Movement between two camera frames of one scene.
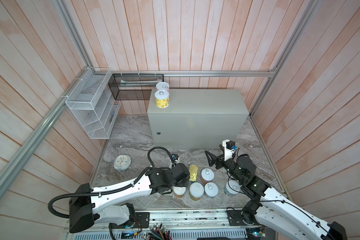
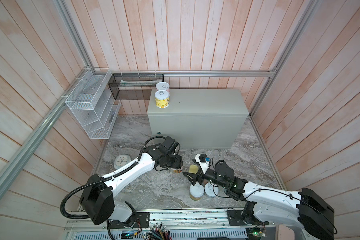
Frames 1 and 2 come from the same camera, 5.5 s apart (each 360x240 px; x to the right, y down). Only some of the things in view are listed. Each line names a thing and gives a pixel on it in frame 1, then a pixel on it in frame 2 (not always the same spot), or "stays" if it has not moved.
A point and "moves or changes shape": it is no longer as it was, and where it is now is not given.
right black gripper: [214, 159] -> [195, 177]
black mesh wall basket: [134, 86] stays
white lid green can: [179, 191] moves or changes shape
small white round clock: [122, 162] stays
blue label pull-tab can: [211, 189] stays
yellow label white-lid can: [162, 98] stays
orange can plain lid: [196, 190] stays
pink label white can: [162, 86] stays
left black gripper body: [180, 183] -> [172, 161]
